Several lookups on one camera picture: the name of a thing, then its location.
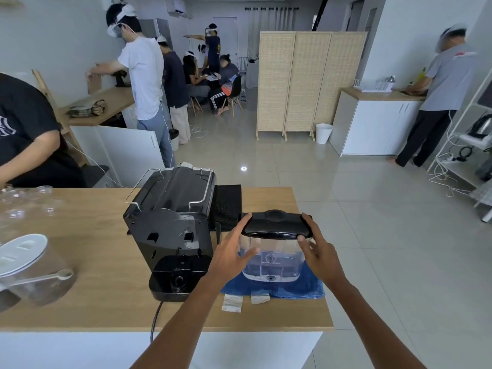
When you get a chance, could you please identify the person's right hand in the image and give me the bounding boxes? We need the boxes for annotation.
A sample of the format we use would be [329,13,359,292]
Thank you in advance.
[298,213,349,295]

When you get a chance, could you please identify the black coffee machine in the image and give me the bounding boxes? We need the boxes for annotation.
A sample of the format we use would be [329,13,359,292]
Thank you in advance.
[123,162,222,303]

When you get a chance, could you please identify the white waste bin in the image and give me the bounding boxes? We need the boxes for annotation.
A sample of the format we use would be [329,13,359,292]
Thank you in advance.
[315,123,334,145]

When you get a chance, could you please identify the group of clear glasses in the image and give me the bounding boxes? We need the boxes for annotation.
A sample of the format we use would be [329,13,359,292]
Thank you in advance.
[0,184,65,235]

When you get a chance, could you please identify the white metal shelf rack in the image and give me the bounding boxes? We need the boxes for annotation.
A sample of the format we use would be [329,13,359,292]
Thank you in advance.
[427,67,492,224]

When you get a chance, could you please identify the blue cloth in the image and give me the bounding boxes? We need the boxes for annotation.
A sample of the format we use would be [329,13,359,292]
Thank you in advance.
[221,261,326,300]

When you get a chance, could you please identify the wooden ladder shelf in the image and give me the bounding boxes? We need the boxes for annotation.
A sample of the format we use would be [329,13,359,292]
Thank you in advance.
[31,68,90,168]

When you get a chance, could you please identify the clear water tank black lid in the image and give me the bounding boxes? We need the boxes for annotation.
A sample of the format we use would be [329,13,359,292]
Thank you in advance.
[239,210,314,283]

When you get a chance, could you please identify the white air conditioner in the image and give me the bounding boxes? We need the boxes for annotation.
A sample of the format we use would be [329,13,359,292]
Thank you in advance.
[166,0,189,16]

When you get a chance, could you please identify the clear plastic scoop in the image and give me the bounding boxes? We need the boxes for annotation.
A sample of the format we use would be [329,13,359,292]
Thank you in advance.
[0,269,74,293]

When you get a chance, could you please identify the brown paper bag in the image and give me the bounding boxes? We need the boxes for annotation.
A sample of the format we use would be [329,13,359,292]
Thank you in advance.
[86,64,103,95]

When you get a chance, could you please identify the person's left hand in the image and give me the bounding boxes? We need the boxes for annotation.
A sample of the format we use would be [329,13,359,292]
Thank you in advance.
[206,213,260,292]

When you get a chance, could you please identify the wooden counter with white base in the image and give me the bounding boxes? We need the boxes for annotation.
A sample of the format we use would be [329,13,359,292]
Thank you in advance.
[57,86,156,187]

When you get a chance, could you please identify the grey curtain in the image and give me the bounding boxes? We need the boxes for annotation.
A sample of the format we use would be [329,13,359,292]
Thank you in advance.
[245,7,299,89]

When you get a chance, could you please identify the black chair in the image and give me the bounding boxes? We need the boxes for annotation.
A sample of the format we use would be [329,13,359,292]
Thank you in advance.
[221,74,244,119]

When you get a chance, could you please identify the white chair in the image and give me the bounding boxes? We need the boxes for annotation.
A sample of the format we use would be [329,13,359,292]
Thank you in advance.
[236,56,251,87]

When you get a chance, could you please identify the clear jar with white lid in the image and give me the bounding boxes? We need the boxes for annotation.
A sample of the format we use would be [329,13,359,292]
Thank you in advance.
[0,234,78,312]

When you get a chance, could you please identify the person's left forearm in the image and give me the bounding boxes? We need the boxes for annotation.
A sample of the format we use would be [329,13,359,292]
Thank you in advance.
[130,271,241,369]

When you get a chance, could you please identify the white door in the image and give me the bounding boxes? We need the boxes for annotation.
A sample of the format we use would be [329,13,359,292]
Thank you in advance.
[212,17,238,60]

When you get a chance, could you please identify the black power cable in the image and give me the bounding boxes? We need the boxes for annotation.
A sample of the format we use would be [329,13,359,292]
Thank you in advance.
[150,301,164,342]

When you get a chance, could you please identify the white dish rack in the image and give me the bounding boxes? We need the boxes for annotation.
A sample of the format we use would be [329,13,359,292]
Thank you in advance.
[352,75,396,93]

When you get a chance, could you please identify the person's right forearm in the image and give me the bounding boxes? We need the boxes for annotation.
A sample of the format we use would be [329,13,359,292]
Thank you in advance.
[325,278,426,369]

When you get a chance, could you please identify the white headset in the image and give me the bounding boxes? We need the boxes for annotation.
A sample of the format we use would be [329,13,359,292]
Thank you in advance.
[106,4,138,38]

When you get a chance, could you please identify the beige folding screen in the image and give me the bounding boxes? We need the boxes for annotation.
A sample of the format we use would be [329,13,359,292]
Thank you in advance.
[256,31,369,143]

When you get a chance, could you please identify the grey refrigerator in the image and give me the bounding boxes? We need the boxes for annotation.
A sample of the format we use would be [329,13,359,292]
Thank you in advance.
[138,18,174,54]

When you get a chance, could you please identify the black rubber mat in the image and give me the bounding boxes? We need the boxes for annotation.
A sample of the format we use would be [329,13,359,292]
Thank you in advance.
[212,184,243,232]

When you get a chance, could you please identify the black kettle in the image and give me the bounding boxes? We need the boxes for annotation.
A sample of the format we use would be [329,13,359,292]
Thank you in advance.
[467,114,492,140]

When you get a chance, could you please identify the white cabinet with wooden top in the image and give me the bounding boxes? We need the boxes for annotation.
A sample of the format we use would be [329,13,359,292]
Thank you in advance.
[329,87,428,157]

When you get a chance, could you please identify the white floor cables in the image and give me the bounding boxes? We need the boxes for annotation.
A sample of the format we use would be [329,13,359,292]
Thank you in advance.
[428,109,473,199]

